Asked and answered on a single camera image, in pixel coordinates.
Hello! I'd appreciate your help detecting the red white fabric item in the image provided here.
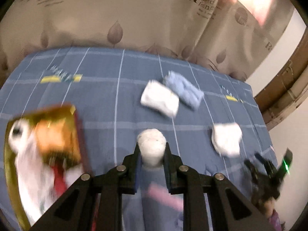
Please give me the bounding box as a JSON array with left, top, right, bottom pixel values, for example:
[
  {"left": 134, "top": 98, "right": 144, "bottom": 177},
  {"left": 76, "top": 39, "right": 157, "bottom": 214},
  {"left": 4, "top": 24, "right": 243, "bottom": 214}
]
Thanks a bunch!
[{"left": 51, "top": 164, "right": 84, "bottom": 198}]

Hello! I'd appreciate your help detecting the orange rubber toy animal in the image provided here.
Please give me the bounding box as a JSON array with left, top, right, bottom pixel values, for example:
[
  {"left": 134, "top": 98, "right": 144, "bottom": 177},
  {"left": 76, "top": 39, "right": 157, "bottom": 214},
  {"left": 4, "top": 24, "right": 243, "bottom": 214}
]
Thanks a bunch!
[{"left": 34, "top": 118, "right": 81, "bottom": 162}]

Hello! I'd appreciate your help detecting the white fluffy plush black hole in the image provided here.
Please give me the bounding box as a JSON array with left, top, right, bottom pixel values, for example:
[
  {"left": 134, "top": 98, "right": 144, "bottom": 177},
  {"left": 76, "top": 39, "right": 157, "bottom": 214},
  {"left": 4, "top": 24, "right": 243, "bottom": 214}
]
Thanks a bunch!
[{"left": 8, "top": 119, "right": 32, "bottom": 154}]

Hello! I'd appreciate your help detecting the red gold tin box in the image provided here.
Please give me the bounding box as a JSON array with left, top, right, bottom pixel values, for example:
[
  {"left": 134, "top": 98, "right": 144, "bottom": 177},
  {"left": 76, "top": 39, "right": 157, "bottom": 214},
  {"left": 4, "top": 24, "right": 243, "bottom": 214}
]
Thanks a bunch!
[{"left": 4, "top": 104, "right": 90, "bottom": 230}]

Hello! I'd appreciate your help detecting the light blue sock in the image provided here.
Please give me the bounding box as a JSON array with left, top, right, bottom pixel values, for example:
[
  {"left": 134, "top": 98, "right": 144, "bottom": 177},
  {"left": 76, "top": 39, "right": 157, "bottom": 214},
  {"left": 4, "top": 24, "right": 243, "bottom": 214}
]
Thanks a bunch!
[{"left": 163, "top": 71, "right": 204, "bottom": 110}]

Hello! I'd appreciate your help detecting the white sock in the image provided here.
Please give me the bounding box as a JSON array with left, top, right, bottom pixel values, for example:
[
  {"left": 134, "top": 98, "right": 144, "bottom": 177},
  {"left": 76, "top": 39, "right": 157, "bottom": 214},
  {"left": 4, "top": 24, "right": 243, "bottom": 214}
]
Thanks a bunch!
[{"left": 141, "top": 80, "right": 180, "bottom": 118}]

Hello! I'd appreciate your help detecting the white printed plastic packet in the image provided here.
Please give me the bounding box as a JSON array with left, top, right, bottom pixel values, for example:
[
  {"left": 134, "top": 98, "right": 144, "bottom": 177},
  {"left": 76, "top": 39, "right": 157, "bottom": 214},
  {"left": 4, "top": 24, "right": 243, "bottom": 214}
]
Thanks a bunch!
[{"left": 15, "top": 134, "right": 56, "bottom": 225}]

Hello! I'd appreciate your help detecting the purple sleeve forearm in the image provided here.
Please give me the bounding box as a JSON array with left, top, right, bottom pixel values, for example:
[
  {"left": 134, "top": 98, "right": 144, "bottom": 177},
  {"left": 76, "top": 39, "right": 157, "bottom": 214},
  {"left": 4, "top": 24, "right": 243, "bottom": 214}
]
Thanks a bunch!
[{"left": 268, "top": 210, "right": 285, "bottom": 231}]

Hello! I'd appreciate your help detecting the right hand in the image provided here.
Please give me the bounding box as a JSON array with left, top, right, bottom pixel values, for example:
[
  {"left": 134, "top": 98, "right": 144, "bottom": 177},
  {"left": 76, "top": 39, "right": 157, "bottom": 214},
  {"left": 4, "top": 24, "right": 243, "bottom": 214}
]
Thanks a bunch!
[{"left": 251, "top": 194, "right": 276, "bottom": 218}]

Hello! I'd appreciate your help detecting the blue checked table cloth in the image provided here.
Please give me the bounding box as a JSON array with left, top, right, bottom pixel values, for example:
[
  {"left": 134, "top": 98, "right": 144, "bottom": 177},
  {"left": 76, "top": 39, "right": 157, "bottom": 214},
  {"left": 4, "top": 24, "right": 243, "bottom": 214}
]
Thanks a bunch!
[{"left": 0, "top": 46, "right": 279, "bottom": 231}]

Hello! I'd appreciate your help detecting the brown wooden door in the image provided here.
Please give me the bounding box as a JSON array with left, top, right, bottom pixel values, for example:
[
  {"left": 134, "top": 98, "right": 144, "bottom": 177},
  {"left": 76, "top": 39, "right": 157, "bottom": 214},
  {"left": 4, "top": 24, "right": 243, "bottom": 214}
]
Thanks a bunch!
[{"left": 254, "top": 30, "right": 307, "bottom": 130}]

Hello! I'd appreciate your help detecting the beige leaf print curtain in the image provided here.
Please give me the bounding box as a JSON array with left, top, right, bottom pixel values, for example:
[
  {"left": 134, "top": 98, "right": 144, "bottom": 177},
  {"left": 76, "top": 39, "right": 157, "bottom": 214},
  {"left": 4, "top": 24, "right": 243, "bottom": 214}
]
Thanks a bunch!
[{"left": 1, "top": 0, "right": 295, "bottom": 81}]

